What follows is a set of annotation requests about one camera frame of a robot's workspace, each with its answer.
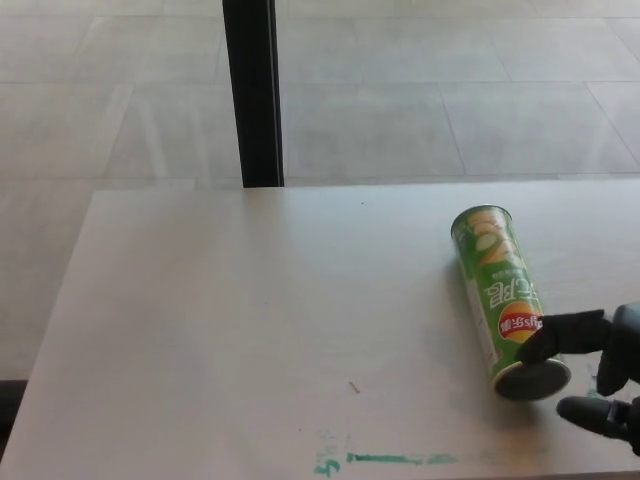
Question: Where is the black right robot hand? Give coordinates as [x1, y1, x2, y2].
[515, 301, 640, 457]

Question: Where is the green chips canister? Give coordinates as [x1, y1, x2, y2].
[450, 204, 573, 401]

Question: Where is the black vertical window frame post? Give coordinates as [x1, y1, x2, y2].
[221, 0, 286, 189]

